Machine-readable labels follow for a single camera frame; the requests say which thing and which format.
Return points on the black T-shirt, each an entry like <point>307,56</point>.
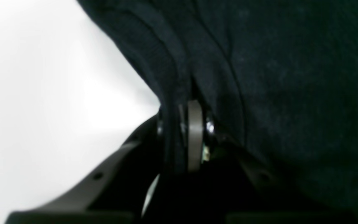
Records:
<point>280,75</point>

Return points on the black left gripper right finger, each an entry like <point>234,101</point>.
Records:
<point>235,188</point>

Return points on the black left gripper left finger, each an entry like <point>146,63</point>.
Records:
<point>115,191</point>

